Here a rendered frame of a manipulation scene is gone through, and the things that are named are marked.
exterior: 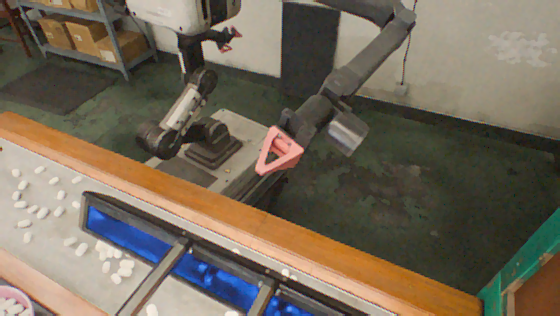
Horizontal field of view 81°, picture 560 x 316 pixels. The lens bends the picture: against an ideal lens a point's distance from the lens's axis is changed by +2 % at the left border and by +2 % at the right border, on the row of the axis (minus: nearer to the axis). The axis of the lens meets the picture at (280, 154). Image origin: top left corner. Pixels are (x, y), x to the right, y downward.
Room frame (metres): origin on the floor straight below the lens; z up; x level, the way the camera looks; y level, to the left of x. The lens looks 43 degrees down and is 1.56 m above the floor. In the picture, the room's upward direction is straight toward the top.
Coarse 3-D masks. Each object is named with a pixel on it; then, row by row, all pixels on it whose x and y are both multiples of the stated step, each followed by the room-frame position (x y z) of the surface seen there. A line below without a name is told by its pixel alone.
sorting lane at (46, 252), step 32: (0, 160) 0.84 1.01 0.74; (32, 160) 0.84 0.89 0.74; (0, 192) 0.69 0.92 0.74; (32, 192) 0.69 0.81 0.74; (0, 224) 0.57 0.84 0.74; (32, 224) 0.57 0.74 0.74; (64, 224) 0.57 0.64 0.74; (192, 224) 0.57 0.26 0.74; (32, 256) 0.46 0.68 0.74; (64, 256) 0.46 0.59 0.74; (96, 256) 0.46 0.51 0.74; (256, 256) 0.46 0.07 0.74; (96, 288) 0.37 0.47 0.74; (128, 288) 0.37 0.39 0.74; (160, 288) 0.37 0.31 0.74; (320, 288) 0.37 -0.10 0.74
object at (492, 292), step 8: (496, 280) 0.36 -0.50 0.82; (488, 288) 0.36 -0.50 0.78; (496, 288) 0.34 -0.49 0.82; (480, 296) 0.36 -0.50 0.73; (488, 296) 0.34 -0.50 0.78; (496, 296) 0.32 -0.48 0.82; (488, 304) 0.32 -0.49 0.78; (496, 304) 0.30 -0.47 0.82; (488, 312) 0.30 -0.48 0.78; (496, 312) 0.28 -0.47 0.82
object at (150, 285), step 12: (180, 240) 0.27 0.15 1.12; (168, 252) 0.26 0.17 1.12; (180, 252) 0.26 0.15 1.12; (192, 252) 0.26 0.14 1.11; (156, 264) 0.24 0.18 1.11; (168, 264) 0.24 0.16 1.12; (156, 276) 0.22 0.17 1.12; (168, 276) 0.22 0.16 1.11; (276, 276) 0.22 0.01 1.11; (144, 288) 0.20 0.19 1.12; (156, 288) 0.20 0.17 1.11; (264, 288) 0.20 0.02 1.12; (276, 288) 0.20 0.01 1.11; (132, 300) 0.18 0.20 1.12; (144, 300) 0.19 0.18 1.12; (264, 300) 0.18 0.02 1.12; (120, 312) 0.17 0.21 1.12; (132, 312) 0.17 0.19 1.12; (252, 312) 0.17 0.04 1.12; (264, 312) 0.17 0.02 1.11
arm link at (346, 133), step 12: (336, 84) 0.54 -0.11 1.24; (348, 84) 0.55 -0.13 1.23; (336, 96) 0.51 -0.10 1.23; (348, 108) 0.50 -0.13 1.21; (348, 120) 0.47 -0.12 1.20; (360, 120) 0.49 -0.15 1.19; (336, 132) 0.44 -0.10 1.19; (348, 132) 0.44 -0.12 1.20; (360, 132) 0.44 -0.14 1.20; (336, 144) 0.44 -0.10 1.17; (348, 144) 0.43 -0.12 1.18; (348, 156) 0.43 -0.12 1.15
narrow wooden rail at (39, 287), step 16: (0, 256) 0.45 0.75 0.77; (16, 256) 0.45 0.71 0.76; (0, 272) 0.40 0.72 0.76; (16, 272) 0.40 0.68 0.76; (32, 272) 0.40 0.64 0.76; (16, 288) 0.38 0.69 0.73; (32, 288) 0.36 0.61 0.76; (48, 288) 0.36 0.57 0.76; (64, 288) 0.36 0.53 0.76; (48, 304) 0.32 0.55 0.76; (64, 304) 0.32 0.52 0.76; (80, 304) 0.32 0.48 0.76
